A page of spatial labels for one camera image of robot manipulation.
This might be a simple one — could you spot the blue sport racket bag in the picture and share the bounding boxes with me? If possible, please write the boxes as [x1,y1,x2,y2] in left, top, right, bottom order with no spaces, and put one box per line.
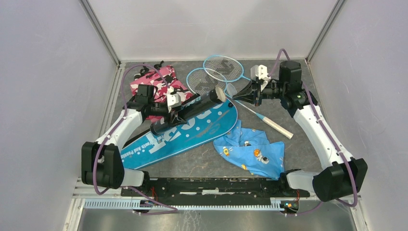
[120,99,238,169]

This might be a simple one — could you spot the blue astronaut print cloth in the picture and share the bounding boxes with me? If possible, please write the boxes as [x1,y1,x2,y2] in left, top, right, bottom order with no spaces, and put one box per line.
[213,120,285,180]

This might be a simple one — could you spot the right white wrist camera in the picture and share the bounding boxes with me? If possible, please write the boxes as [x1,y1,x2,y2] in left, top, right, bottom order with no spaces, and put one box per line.
[250,65,271,91]

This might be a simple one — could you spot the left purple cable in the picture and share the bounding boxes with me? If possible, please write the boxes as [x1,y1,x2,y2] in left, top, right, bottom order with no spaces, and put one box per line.
[92,64,179,196]

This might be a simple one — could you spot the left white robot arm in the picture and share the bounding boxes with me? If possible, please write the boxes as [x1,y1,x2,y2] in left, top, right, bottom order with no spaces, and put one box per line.
[81,84,182,196]

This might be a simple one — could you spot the front blue badminton racket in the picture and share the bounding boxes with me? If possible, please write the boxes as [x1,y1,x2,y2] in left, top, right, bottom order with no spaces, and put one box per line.
[186,67,293,139]

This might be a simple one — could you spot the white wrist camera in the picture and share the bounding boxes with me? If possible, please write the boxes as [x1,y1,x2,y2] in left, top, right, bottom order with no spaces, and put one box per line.
[250,65,271,91]
[166,87,181,111]

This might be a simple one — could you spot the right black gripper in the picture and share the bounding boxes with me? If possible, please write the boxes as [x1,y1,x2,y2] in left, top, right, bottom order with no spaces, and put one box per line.
[233,78,287,106]

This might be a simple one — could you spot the rear blue badminton racket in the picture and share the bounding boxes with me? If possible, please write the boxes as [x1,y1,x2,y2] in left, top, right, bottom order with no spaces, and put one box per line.
[203,55,250,83]

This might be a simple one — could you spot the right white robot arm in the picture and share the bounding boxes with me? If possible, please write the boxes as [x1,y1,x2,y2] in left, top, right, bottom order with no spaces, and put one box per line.
[227,60,368,207]

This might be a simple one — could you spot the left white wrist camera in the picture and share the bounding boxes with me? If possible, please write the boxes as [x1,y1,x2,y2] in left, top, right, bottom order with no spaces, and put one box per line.
[166,87,181,111]

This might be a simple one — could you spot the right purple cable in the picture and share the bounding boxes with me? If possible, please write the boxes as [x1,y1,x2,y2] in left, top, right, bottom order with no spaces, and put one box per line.
[269,48,358,216]

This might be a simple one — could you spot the purple cable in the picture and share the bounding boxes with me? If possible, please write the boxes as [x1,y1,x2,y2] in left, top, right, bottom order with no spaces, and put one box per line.
[92,64,179,196]
[269,48,358,216]

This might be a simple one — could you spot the black shuttlecock tube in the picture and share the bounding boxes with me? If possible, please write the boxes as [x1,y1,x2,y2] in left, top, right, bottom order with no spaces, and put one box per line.
[150,87,227,136]

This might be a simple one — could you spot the blue badminton racket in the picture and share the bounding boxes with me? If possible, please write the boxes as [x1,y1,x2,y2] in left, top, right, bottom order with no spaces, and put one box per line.
[203,55,250,83]
[186,67,293,139]

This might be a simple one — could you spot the pink camouflage shorts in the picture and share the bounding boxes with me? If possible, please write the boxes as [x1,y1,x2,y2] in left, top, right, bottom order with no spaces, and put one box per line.
[129,63,193,103]

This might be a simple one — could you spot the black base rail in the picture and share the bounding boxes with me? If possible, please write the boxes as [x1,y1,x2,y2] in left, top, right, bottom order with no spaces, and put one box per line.
[121,178,310,214]

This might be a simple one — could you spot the clear plastic tube lid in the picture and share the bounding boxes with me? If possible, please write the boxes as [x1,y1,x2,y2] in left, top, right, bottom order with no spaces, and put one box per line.
[225,83,238,98]

